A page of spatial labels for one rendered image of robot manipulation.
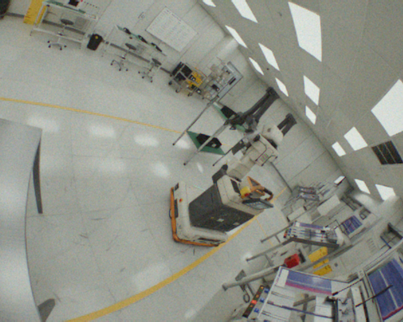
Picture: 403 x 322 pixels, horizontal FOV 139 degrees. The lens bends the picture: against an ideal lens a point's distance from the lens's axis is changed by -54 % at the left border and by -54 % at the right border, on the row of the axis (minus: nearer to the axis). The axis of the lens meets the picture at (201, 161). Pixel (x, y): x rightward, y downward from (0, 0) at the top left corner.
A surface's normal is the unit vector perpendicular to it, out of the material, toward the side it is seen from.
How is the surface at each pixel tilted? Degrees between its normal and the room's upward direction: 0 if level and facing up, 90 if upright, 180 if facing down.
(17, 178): 0
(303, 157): 90
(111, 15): 90
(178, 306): 0
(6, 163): 0
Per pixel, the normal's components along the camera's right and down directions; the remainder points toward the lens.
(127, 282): 0.66, -0.62
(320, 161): -0.57, -0.04
